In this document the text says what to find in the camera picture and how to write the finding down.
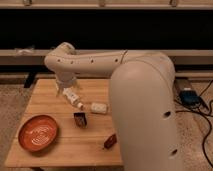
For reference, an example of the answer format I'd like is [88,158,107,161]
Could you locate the blue power box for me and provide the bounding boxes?
[179,89,200,106]

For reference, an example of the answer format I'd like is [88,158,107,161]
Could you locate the white rectangular sponge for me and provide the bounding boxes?
[91,103,108,114]

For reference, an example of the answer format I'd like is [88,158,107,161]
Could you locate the orange patterned bowl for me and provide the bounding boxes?
[18,115,58,152]

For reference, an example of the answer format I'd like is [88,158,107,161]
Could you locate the white plastic bottle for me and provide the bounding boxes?
[63,88,83,110]

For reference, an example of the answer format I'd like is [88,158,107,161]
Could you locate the black cable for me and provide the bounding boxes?
[175,79,213,169]

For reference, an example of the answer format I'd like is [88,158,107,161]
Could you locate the red chili pepper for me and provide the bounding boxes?
[104,134,117,149]

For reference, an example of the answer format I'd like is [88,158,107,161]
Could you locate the wooden shelf rail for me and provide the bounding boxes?
[0,49,213,65]

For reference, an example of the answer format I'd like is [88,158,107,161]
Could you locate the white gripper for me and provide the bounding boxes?
[56,72,78,97]

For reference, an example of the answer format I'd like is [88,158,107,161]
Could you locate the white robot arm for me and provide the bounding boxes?
[44,42,184,171]

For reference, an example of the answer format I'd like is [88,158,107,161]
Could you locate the dark brown eraser block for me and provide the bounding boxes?
[74,112,87,127]

